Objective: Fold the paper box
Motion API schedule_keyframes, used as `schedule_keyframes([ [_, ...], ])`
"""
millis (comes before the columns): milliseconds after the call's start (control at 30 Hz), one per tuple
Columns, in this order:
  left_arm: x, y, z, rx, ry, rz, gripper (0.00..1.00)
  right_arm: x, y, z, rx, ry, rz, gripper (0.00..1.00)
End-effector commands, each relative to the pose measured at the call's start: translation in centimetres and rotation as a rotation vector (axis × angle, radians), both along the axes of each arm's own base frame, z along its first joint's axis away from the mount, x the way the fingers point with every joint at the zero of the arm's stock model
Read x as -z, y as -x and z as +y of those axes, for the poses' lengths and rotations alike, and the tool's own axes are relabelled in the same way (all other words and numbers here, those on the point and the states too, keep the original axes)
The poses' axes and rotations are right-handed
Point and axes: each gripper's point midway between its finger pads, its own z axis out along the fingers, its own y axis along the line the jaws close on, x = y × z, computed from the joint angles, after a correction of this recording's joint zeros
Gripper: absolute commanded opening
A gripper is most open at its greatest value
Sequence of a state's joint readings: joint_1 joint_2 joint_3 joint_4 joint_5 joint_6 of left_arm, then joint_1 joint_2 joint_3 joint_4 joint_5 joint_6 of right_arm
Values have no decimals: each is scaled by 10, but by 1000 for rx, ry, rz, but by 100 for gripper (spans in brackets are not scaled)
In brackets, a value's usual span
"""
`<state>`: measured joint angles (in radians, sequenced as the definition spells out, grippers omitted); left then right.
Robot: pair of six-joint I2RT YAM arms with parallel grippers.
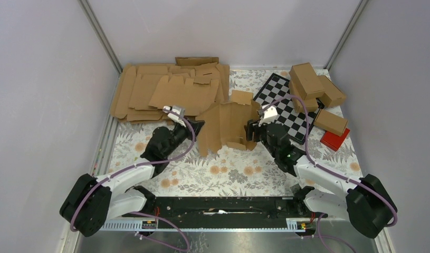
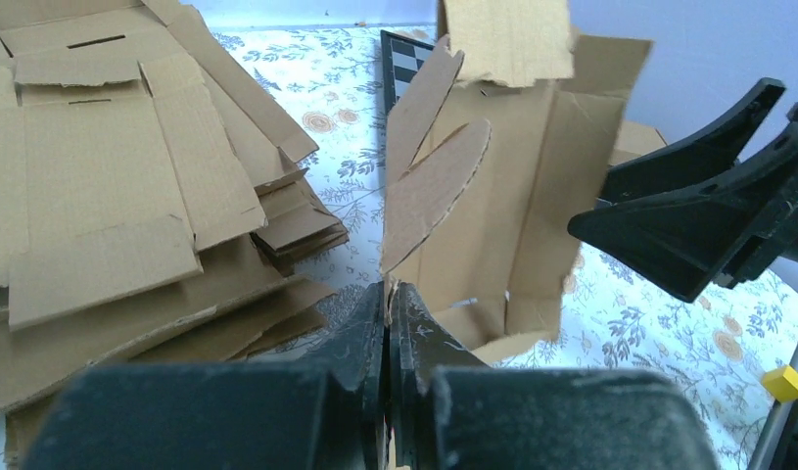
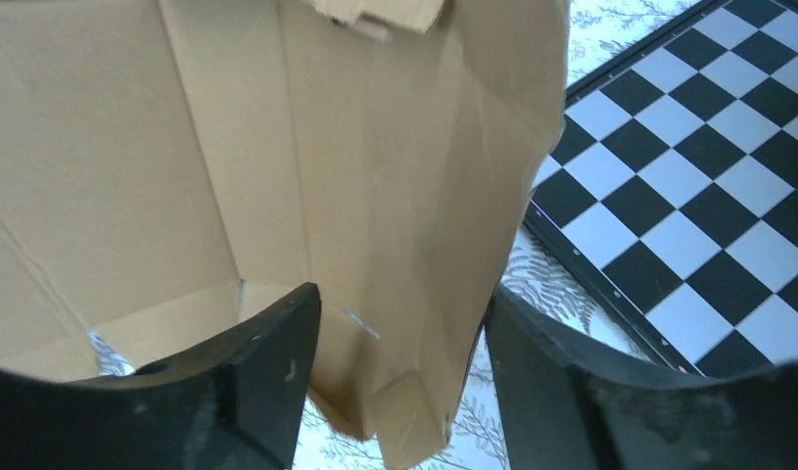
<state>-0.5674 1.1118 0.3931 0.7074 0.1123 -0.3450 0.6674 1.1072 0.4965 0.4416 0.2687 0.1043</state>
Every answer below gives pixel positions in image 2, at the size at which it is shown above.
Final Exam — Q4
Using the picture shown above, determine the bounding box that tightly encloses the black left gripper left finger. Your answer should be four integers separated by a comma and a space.
22, 283, 387, 469

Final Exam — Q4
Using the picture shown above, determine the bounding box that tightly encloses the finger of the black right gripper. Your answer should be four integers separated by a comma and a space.
600, 77, 786, 204
568, 122, 798, 302

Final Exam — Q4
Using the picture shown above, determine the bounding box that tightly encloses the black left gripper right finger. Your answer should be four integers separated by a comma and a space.
389, 282, 718, 469

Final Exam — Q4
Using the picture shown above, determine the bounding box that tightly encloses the cardboard box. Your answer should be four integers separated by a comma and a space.
609, 120, 667, 166
380, 1, 653, 363

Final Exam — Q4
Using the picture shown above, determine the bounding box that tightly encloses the floral patterned tablecloth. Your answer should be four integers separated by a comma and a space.
216, 27, 798, 469

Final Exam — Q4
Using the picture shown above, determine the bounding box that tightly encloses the small yellow cube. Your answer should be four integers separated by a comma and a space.
761, 365, 798, 403

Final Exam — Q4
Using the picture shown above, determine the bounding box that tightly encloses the stack of flat cardboard sheets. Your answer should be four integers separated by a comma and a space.
0, 1, 348, 469

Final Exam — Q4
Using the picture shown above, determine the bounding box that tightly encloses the black white chessboard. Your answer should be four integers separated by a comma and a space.
380, 29, 434, 115

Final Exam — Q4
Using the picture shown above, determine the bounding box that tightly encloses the aluminium frame rail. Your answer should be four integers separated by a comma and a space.
747, 343, 798, 469

